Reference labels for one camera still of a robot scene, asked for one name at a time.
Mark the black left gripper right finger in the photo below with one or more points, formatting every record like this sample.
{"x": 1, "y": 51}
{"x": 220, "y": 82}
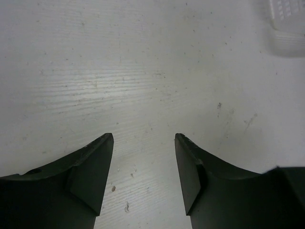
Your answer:
{"x": 219, "y": 195}

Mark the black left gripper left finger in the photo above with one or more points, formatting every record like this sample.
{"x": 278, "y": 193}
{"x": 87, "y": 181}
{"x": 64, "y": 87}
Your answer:
{"x": 64, "y": 194}

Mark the white plastic mesh basket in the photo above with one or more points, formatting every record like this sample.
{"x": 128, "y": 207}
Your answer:
{"x": 286, "y": 35}

